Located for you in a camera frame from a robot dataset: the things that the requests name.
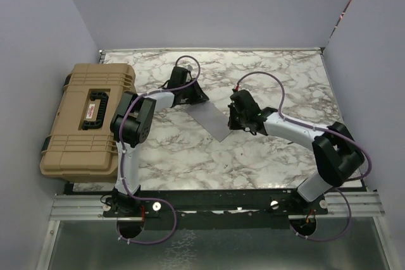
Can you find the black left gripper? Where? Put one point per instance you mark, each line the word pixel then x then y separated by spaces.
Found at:
pixel 199 95

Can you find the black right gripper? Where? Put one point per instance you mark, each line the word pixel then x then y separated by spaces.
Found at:
pixel 232 124

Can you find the grey paper envelope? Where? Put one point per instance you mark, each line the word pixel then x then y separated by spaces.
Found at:
pixel 211 119

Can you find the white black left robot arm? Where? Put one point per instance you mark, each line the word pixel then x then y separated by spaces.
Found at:
pixel 132 120

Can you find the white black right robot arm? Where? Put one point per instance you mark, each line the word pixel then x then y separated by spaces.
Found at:
pixel 336 156

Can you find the tan plastic tool case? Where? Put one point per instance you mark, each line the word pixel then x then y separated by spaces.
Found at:
pixel 80 147

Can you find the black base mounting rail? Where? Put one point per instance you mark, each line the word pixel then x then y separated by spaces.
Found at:
pixel 211 209

